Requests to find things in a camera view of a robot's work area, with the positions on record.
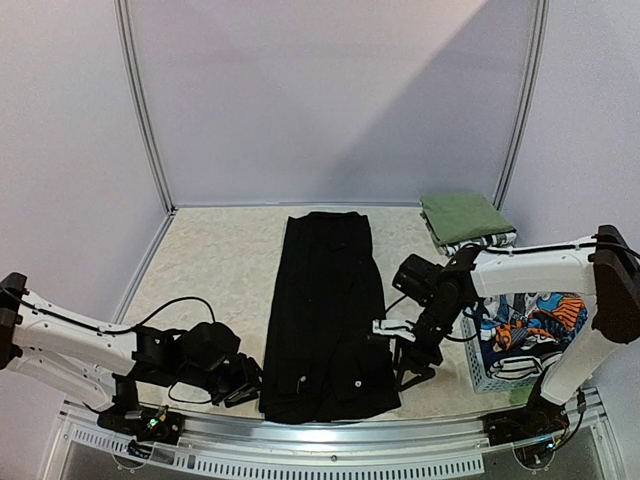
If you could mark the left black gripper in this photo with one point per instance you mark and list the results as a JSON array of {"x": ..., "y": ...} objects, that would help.
[{"x": 246, "y": 383}]

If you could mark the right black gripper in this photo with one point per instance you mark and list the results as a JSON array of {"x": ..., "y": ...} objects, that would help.
[{"x": 420, "y": 353}]

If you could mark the black garment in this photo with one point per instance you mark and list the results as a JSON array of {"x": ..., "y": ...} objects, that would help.
[{"x": 322, "y": 362}]

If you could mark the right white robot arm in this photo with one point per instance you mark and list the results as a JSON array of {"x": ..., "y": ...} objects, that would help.
[{"x": 601, "y": 269}]

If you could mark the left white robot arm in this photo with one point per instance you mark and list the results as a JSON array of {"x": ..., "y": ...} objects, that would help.
[{"x": 101, "y": 364}]

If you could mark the white striped cloth in basket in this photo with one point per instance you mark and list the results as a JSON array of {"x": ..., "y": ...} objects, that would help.
[{"x": 523, "y": 367}]

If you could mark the light blue plastic basket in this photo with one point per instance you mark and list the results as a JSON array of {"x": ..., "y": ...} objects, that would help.
[{"x": 480, "y": 360}]

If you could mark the blue orange patterned cloth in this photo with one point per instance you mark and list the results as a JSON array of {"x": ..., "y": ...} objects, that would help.
[{"x": 528, "y": 322}]

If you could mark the folded black white shirt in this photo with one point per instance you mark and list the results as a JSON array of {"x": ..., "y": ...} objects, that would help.
[{"x": 499, "y": 240}]

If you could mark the folded green shirt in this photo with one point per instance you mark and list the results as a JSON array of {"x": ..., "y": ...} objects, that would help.
[{"x": 455, "y": 217}]

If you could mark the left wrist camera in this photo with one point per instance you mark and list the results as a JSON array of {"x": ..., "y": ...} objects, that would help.
[{"x": 207, "y": 345}]

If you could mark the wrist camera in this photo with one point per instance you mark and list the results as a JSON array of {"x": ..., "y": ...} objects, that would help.
[
  {"x": 417, "y": 278},
  {"x": 207, "y": 345}
]

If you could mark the aluminium front rail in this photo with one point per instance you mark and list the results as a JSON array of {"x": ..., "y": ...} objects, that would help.
[{"x": 216, "y": 447}]

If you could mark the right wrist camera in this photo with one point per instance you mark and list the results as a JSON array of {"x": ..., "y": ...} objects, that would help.
[{"x": 417, "y": 278}]

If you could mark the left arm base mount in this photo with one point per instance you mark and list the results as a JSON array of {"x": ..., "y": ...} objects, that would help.
[{"x": 144, "y": 424}]

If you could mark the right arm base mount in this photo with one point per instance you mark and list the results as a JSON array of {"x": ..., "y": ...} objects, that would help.
[{"x": 540, "y": 418}]

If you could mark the right aluminium frame post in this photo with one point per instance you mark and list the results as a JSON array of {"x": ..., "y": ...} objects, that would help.
[{"x": 526, "y": 94}]

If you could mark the aluminium frame post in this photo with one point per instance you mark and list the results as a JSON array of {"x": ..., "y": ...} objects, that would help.
[
  {"x": 125, "y": 25},
  {"x": 526, "y": 94}
]

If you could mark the left aluminium frame post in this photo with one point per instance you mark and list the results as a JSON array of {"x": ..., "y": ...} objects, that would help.
[{"x": 125, "y": 25}]

